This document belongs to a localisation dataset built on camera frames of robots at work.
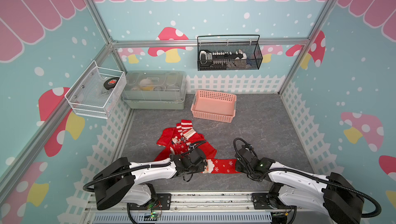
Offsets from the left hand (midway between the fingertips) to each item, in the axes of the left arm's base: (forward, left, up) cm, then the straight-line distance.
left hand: (202, 168), depth 84 cm
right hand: (+3, -19, -1) cm, 19 cm away
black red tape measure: (+31, +47, +33) cm, 66 cm away
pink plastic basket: (+46, -8, 0) cm, 46 cm away
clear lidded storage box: (+46, +32, +14) cm, 58 cm away
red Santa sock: (+2, -11, -1) cm, 11 cm away
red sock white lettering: (+15, +19, +2) cm, 24 cm away
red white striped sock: (+26, +11, 0) cm, 28 cm away
